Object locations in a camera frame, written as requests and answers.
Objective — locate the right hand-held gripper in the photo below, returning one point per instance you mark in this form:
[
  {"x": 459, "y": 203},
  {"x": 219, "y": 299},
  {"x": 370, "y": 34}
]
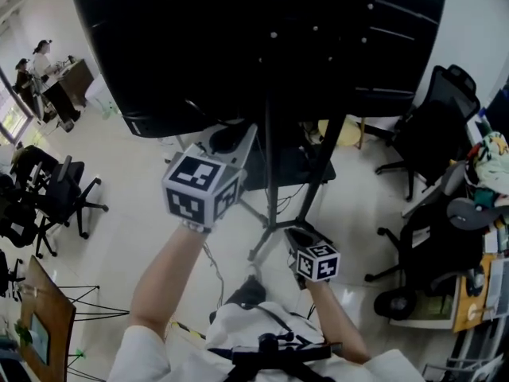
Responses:
[{"x": 318, "y": 263}]

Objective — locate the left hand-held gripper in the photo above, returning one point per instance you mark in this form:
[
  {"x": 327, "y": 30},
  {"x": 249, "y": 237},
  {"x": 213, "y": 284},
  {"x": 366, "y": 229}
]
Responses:
[{"x": 199, "y": 191}]

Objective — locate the person's left forearm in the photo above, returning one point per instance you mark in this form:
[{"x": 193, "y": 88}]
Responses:
[{"x": 167, "y": 277}]

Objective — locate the person's right forearm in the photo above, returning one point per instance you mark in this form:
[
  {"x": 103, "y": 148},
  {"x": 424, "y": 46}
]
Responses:
[{"x": 338, "y": 320}]

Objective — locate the black wheeled TV stand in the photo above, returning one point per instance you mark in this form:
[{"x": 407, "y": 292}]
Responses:
[{"x": 272, "y": 173}]

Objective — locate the person's black shoe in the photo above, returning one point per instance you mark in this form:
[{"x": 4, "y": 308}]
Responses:
[{"x": 248, "y": 291}]

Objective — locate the person's white shirt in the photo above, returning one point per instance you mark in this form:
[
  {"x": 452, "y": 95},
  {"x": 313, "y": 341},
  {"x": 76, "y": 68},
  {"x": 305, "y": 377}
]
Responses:
[{"x": 258, "y": 324}]

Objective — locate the large black television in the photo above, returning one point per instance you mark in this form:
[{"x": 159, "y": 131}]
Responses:
[{"x": 238, "y": 42}]

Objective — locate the yellow round stool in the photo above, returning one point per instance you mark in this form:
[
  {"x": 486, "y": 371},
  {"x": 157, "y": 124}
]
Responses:
[{"x": 350, "y": 131}]

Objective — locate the green plastic bottle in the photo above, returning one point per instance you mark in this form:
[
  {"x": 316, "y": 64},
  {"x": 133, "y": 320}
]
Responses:
[{"x": 107, "y": 110}]

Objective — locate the grey and black office chair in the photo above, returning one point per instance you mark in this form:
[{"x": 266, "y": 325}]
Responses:
[{"x": 437, "y": 249}]

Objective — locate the white box appliance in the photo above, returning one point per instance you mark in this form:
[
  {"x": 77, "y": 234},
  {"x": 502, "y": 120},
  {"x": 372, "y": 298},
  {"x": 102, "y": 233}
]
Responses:
[{"x": 97, "y": 92}]

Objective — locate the yellow and black tape strip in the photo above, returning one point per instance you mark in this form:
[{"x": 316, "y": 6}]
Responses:
[{"x": 191, "y": 330}]

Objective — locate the black mesh office chair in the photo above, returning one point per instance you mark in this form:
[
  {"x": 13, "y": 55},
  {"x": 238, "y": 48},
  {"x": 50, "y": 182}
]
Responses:
[{"x": 429, "y": 141}]

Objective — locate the small grey floor bin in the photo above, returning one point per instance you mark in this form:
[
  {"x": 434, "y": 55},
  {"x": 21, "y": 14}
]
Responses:
[{"x": 66, "y": 125}]

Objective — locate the brown wooden cabinet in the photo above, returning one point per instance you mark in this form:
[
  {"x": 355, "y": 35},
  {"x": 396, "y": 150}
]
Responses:
[{"x": 77, "y": 82}]

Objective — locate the black armrest office chair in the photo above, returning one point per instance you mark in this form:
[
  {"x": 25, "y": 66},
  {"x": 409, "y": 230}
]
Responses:
[{"x": 63, "y": 197}]

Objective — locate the orange wooden board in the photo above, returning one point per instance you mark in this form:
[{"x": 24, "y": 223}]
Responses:
[{"x": 471, "y": 301}]

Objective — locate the silver laptop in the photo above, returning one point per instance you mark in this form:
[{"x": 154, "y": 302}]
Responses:
[{"x": 497, "y": 289}]

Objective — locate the pile of patterned clothes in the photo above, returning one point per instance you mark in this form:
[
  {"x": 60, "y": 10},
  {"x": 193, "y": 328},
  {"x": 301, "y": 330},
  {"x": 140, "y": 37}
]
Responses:
[{"x": 491, "y": 161}]

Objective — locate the black chest camera mount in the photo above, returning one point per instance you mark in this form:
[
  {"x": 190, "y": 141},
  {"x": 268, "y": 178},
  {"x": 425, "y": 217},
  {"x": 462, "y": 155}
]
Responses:
[{"x": 274, "y": 352}]

